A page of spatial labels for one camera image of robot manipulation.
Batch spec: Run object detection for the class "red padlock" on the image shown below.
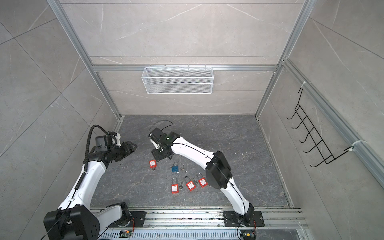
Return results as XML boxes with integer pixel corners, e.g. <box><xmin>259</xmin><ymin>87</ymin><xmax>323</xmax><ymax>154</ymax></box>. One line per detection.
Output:
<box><xmin>149</xmin><ymin>160</ymin><xmax>157</xmax><ymax>170</ymax></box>
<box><xmin>184</xmin><ymin>176</ymin><xmax>196</xmax><ymax>192</ymax></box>
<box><xmin>171</xmin><ymin>178</ymin><xmax>179</xmax><ymax>194</ymax></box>
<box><xmin>197</xmin><ymin>173</ymin><xmax>208</xmax><ymax>188</ymax></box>

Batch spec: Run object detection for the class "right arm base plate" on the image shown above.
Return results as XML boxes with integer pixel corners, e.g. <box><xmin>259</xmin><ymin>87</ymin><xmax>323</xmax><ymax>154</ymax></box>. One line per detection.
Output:
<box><xmin>223</xmin><ymin>211</ymin><xmax>265</xmax><ymax>228</ymax></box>

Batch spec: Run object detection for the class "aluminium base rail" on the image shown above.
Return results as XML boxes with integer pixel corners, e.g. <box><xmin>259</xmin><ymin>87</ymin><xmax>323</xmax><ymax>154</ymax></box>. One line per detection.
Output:
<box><xmin>86</xmin><ymin>208</ymin><xmax>310</xmax><ymax>231</ymax></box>

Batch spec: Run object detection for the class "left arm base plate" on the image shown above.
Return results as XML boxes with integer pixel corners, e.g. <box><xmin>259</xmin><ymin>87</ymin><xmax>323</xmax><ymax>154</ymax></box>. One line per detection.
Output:
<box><xmin>109</xmin><ymin>211</ymin><xmax>147</xmax><ymax>228</ymax></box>

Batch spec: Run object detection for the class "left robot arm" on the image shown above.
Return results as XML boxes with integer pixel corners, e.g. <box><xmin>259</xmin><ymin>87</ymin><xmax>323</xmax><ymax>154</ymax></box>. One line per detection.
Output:
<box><xmin>44</xmin><ymin>125</ymin><xmax>138</xmax><ymax>240</ymax></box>

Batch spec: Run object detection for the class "black wire hook rack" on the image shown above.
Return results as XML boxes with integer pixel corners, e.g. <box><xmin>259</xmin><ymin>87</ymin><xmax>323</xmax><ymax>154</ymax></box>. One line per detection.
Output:
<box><xmin>286</xmin><ymin>88</ymin><xmax>355</xmax><ymax>168</ymax></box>

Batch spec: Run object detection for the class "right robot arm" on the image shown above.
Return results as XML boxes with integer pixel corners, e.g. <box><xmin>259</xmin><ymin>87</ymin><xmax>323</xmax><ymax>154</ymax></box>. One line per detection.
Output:
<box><xmin>149</xmin><ymin>126</ymin><xmax>255</xmax><ymax>226</ymax></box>

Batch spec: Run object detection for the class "blue padlock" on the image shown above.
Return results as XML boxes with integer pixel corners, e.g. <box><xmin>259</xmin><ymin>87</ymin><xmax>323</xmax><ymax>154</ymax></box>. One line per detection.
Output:
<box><xmin>172</xmin><ymin>163</ymin><xmax>179</xmax><ymax>173</ymax></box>

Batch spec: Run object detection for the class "white wire mesh basket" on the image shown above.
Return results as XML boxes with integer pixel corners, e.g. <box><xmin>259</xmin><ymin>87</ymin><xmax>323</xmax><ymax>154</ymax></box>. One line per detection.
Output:
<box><xmin>142</xmin><ymin>67</ymin><xmax>214</xmax><ymax>95</ymax></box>

